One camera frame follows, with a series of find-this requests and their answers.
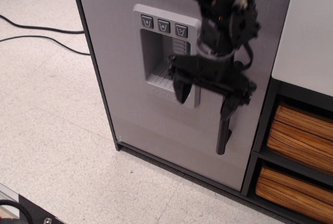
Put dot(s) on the black bar door handle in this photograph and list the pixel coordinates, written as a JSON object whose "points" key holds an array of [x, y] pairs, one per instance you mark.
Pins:
{"points": [[222, 136]]}

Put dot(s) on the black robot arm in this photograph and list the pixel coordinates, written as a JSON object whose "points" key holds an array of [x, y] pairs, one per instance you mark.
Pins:
{"points": [[227, 25]]}

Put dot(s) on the upper woven orange basket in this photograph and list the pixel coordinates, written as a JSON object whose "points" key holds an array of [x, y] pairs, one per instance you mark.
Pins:
{"points": [[302, 136]]}

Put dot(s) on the woven orange basket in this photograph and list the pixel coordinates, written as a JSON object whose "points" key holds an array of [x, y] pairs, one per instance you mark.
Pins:
{"points": [[295, 194], [302, 136]]}

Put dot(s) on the grey water dispenser panel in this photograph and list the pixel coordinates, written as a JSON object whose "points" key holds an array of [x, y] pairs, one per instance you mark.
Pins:
{"points": [[159, 34]]}

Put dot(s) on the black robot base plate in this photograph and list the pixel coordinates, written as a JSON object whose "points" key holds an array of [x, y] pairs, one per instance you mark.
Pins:
{"points": [[38, 214]]}

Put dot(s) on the dark grey fridge cabinet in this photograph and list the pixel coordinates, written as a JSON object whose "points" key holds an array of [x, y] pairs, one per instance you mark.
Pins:
{"points": [[260, 140]]}

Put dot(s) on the white cabinet door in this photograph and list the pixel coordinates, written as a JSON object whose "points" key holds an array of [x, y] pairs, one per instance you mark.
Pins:
{"points": [[304, 55]]}

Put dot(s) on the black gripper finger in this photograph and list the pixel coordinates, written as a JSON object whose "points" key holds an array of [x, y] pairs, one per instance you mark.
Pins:
{"points": [[229, 106], [182, 84]]}

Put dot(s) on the aluminium frame rail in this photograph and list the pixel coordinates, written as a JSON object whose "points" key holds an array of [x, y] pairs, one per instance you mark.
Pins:
{"points": [[9, 211]]}

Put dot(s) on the grey toy fridge door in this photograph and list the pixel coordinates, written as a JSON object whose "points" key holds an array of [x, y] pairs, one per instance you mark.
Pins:
{"points": [[184, 81]]}

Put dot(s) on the lower woven orange basket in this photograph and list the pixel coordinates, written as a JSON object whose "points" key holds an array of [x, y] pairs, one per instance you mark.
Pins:
{"points": [[295, 194]]}

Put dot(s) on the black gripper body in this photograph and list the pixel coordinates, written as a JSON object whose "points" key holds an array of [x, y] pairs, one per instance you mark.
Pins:
{"points": [[223, 76]]}

